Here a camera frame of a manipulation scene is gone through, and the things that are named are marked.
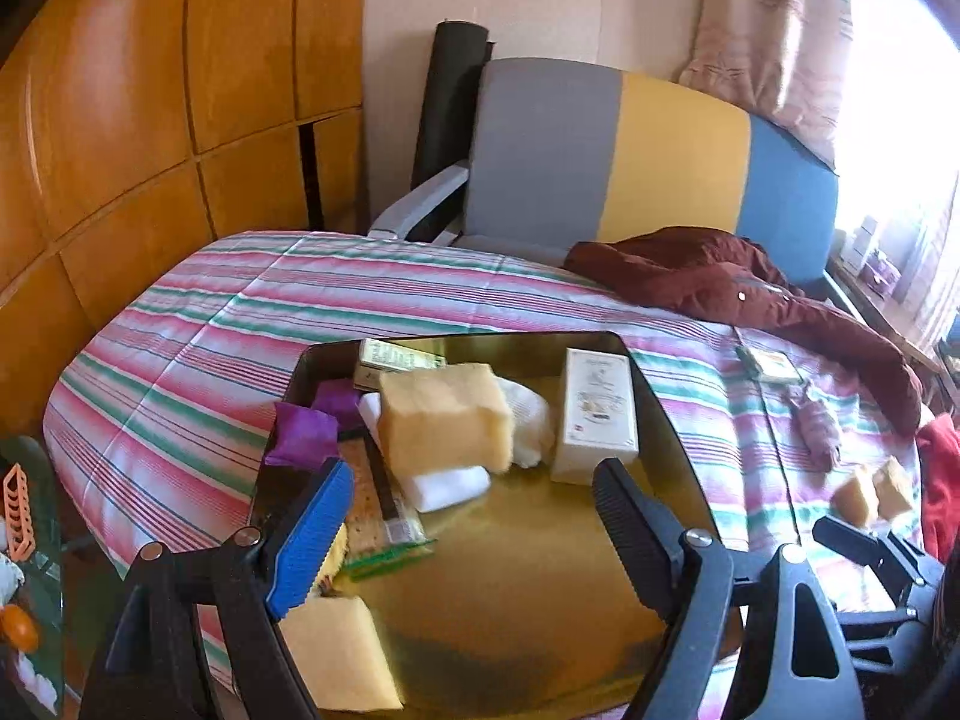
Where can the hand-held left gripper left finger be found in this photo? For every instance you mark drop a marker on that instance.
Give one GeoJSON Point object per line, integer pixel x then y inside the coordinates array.
{"type": "Point", "coordinates": [311, 532]}

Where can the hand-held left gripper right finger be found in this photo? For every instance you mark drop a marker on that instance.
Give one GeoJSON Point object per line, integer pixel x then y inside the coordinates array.
{"type": "Point", "coordinates": [626, 521]}

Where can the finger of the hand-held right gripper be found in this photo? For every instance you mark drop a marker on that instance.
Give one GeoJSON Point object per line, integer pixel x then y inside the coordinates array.
{"type": "Point", "coordinates": [870, 546]}

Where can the purple packet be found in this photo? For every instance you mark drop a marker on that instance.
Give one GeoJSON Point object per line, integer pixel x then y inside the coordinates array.
{"type": "Point", "coordinates": [300, 441]}
{"type": "Point", "coordinates": [335, 396]}

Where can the white printed box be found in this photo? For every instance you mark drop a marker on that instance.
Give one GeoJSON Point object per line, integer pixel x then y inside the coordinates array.
{"type": "Point", "coordinates": [596, 412]}

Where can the gold tray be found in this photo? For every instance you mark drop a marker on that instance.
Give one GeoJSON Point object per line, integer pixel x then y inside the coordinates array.
{"type": "Point", "coordinates": [525, 585]}

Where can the long plain white box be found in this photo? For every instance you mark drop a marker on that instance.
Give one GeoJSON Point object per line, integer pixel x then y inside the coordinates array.
{"type": "Point", "coordinates": [450, 486]}

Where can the large yellow sponge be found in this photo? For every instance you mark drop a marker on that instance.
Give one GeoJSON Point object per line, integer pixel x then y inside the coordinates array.
{"type": "Point", "coordinates": [442, 420]}

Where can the clear green-edged snack packet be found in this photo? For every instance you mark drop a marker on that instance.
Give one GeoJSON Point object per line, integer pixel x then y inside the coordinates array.
{"type": "Point", "coordinates": [390, 521]}

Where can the red blanket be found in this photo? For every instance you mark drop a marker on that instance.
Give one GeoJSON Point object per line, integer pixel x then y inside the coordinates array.
{"type": "Point", "coordinates": [941, 480]}

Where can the pale yellow sponge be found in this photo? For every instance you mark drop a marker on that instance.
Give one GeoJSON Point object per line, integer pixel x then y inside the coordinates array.
{"type": "Point", "coordinates": [337, 652]}

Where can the pink striped sock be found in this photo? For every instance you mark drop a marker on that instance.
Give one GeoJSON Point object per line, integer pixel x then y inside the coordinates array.
{"type": "Point", "coordinates": [819, 429]}

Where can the white folded cloth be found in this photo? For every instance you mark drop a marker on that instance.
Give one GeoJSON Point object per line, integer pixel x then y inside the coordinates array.
{"type": "Point", "coordinates": [526, 416]}

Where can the olive gold box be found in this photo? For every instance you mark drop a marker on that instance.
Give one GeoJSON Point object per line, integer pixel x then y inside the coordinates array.
{"type": "Point", "coordinates": [394, 361]}

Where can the small green-edged packet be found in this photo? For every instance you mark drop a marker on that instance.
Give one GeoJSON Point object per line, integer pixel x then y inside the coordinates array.
{"type": "Point", "coordinates": [769, 364]}

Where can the wooden desk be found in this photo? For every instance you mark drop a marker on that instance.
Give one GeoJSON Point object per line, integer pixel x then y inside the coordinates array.
{"type": "Point", "coordinates": [885, 315]}

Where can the maroon jacket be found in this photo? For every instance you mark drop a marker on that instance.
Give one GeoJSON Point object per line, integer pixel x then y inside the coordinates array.
{"type": "Point", "coordinates": [750, 292]}

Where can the purple storage box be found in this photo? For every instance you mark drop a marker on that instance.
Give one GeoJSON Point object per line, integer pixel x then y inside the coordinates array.
{"type": "Point", "coordinates": [879, 274]}

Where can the orange plastic rack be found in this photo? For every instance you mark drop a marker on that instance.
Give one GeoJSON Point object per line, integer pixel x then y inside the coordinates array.
{"type": "Point", "coordinates": [19, 510]}

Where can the stack of white boxes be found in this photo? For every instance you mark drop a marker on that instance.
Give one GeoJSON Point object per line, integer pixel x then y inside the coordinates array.
{"type": "Point", "coordinates": [862, 244]}

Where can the orange fruit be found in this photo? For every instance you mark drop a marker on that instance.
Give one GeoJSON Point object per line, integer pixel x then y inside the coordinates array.
{"type": "Point", "coordinates": [19, 626]}

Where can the grey yellow blue chair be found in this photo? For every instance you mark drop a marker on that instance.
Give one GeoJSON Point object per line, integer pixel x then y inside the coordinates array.
{"type": "Point", "coordinates": [570, 157]}

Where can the wooden wardrobe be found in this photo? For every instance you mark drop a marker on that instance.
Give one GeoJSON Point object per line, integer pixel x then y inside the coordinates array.
{"type": "Point", "coordinates": [150, 127]}

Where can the black rolled mat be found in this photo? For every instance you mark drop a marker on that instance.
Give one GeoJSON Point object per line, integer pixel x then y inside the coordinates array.
{"type": "Point", "coordinates": [446, 97]}

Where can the pink curtain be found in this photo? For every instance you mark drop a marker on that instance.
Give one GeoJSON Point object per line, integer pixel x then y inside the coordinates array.
{"type": "Point", "coordinates": [765, 37]}

